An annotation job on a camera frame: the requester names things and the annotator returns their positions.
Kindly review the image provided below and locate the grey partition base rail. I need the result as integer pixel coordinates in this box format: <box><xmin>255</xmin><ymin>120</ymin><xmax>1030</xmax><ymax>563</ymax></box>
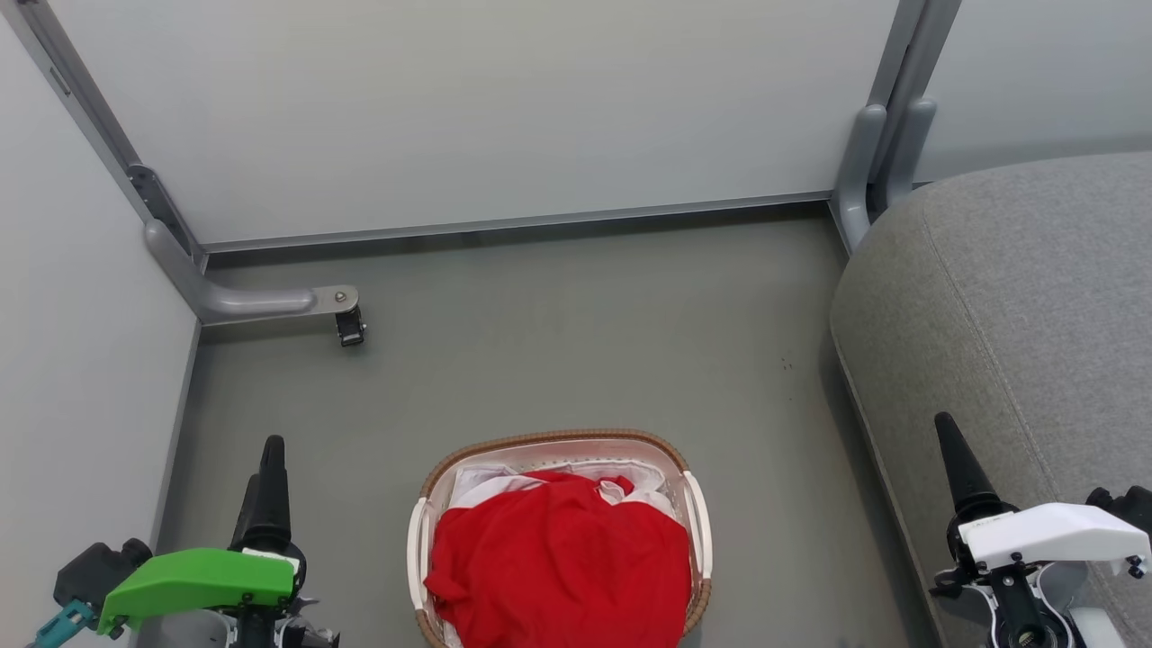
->
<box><xmin>202</xmin><ymin>190</ymin><xmax>834</xmax><ymax>256</ymax></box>

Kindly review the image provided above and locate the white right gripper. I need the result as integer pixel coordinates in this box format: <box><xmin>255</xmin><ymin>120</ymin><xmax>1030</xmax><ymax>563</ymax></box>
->
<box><xmin>933</xmin><ymin>411</ymin><xmax>1152</xmax><ymax>579</ymax></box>

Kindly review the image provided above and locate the grey partition leg with foot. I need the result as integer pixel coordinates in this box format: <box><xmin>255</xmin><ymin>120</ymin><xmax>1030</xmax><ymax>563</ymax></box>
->
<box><xmin>14</xmin><ymin>0</ymin><xmax>361</xmax><ymax>327</ymax></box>

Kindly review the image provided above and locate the white laundry basket brown rim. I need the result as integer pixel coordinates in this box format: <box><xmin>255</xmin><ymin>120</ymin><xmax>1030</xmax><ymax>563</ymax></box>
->
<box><xmin>407</xmin><ymin>428</ymin><xmax>714</xmax><ymax>648</ymax></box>

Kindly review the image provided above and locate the red garment with white trim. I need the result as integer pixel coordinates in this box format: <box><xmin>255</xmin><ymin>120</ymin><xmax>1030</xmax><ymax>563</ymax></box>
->
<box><xmin>423</xmin><ymin>470</ymin><xmax>694</xmax><ymax>648</ymax></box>

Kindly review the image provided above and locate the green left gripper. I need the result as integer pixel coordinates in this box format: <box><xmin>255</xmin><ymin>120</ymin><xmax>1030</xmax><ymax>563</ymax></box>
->
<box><xmin>97</xmin><ymin>436</ymin><xmax>307</xmax><ymax>636</ymax></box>

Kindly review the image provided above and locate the grey fabric sofa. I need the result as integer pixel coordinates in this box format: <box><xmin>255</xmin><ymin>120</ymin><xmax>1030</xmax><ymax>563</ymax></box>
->
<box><xmin>829</xmin><ymin>151</ymin><xmax>1152</xmax><ymax>648</ymax></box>

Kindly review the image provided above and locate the black cable with teal plug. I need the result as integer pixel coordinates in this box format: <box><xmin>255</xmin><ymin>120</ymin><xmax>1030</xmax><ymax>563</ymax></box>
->
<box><xmin>27</xmin><ymin>599</ymin><xmax>98</xmax><ymax>648</ymax></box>

